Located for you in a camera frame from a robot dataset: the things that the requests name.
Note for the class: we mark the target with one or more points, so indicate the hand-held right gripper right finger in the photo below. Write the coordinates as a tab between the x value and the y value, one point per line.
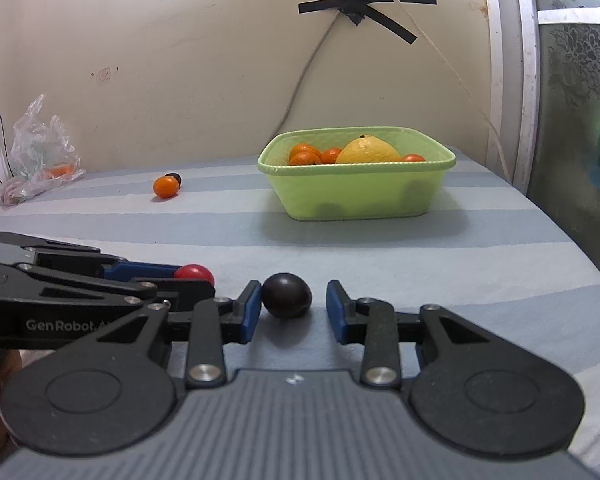
336	312

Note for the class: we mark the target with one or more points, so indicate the light green plastic basket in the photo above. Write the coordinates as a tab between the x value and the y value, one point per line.
355	190

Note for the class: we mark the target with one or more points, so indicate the floral patterned glass panel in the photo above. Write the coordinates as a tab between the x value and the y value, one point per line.
575	110

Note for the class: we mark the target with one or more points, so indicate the large yellow-orange citrus fruit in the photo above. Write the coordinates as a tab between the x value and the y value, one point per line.
370	151

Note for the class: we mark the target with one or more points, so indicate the small pink wall sticker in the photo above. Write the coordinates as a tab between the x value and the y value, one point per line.
103	74

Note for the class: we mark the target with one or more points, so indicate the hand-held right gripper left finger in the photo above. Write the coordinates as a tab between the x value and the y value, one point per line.
250	312

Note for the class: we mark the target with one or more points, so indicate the black tape cross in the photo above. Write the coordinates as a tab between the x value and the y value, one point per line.
352	7

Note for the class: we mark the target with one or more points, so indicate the clear plastic bag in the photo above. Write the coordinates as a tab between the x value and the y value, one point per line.
35	150

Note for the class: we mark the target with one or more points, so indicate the tangerine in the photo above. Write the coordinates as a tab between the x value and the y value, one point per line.
331	155
305	160
57	172
303	149
413	158
165	186

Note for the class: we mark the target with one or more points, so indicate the white door frame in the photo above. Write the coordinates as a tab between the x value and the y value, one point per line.
525	85

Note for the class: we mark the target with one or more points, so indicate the red tomato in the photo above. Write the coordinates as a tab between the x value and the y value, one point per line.
194	274

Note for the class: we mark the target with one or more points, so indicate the striped blue bedsheet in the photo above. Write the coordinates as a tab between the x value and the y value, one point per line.
430	260

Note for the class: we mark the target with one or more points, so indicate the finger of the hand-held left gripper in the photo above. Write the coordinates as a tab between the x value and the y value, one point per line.
140	271
180	291

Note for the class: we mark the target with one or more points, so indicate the dark purple plum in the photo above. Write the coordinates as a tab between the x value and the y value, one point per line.
286	296
175	177

